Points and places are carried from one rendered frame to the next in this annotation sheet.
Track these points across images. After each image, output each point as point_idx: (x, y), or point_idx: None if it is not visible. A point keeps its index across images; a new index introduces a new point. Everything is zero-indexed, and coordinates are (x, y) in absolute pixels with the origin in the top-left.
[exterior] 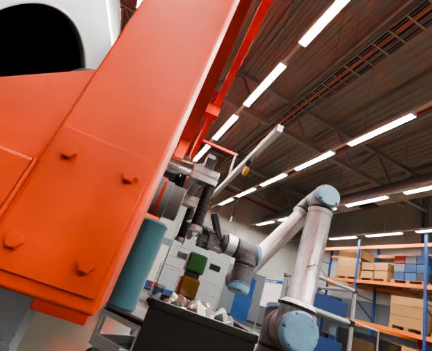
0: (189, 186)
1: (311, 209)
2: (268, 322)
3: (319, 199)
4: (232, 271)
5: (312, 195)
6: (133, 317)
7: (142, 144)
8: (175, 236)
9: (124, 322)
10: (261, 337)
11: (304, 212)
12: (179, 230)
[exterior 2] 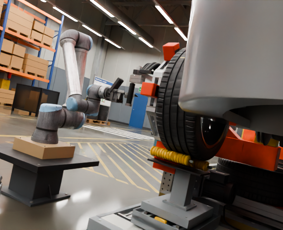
0: (144, 74)
1: (86, 53)
2: (64, 119)
3: (90, 48)
4: (98, 106)
5: (86, 41)
6: None
7: None
8: (131, 104)
9: None
10: (55, 128)
11: (74, 46)
12: (131, 100)
